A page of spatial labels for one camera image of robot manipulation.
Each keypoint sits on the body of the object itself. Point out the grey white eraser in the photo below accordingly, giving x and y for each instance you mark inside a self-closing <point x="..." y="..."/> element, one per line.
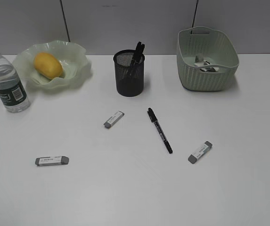
<point x="51" y="161"/>
<point x="113" y="119"/>
<point x="201" y="151"/>

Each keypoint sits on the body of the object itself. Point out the pale green wavy plate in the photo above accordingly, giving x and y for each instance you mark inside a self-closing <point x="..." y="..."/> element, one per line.
<point x="72" y="57"/>

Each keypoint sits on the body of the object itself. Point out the pale green woven basket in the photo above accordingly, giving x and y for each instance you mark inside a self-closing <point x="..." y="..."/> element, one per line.
<point x="216" y="48"/>

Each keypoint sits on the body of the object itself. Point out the grey white eraser right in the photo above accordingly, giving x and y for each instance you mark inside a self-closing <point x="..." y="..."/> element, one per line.
<point x="201" y="151"/>

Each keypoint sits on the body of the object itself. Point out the white waste paper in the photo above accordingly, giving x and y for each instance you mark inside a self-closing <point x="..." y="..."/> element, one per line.
<point x="199" y="61"/>

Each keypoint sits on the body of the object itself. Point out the black marker pen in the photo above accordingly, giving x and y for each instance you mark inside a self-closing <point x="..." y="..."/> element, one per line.
<point x="154" y="120"/>
<point x="132" y="61"/>
<point x="138" y="53"/>

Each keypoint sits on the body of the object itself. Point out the clear water bottle green label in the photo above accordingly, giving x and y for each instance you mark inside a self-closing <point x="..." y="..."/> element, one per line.
<point x="12" y="92"/>

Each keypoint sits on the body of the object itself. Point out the yellow mango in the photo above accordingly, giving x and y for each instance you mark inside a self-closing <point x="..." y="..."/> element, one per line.
<point x="47" y="65"/>

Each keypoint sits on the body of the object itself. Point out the black mesh pen holder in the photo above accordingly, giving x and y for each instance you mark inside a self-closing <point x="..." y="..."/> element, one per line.
<point x="129" y="80"/>

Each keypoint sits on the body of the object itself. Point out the grey white eraser left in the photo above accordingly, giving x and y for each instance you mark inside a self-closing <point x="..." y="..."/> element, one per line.
<point x="51" y="161"/>

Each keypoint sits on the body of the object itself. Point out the grey white eraser middle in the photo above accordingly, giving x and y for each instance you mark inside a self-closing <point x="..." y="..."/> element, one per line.
<point x="113" y="119"/>

